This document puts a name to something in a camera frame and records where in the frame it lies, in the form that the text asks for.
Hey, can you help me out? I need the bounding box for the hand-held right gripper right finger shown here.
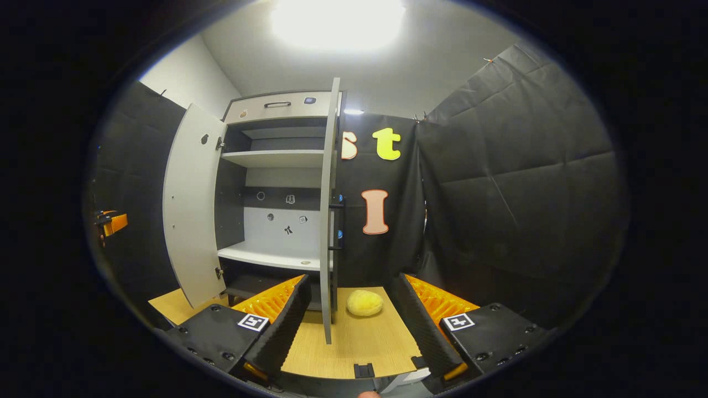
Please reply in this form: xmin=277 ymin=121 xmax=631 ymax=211
xmin=394 ymin=273 xmax=555 ymax=382

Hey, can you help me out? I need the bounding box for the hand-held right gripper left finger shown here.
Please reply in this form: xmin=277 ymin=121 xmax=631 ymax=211
xmin=166 ymin=274 xmax=312 ymax=385

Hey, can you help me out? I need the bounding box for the checkered sticker shoe cabinet door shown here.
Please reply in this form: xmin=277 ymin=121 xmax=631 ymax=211
xmin=162 ymin=103 xmax=228 ymax=310

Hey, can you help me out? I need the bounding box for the box sticker shoe cabinet door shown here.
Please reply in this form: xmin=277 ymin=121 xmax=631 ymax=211
xmin=319 ymin=77 xmax=342 ymax=345

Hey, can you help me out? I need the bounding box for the black door handle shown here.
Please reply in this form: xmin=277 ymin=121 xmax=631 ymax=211
xmin=330 ymin=193 xmax=346 ymax=252

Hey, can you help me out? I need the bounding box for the grey double-door shoe cabinet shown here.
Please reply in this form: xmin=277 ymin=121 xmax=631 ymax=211
xmin=213 ymin=90 xmax=347 ymax=313

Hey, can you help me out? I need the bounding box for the white plastic strip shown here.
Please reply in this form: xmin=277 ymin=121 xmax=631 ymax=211
xmin=382 ymin=369 xmax=431 ymax=394

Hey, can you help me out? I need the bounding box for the yellow round sponge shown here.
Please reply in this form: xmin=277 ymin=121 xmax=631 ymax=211
xmin=347 ymin=290 xmax=384 ymax=317

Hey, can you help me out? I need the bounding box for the black backdrop cloth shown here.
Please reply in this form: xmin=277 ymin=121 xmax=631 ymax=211
xmin=83 ymin=41 xmax=631 ymax=332

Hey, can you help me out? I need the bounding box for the large ceiling light panel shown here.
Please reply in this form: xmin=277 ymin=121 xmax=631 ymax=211
xmin=271 ymin=0 xmax=407 ymax=51

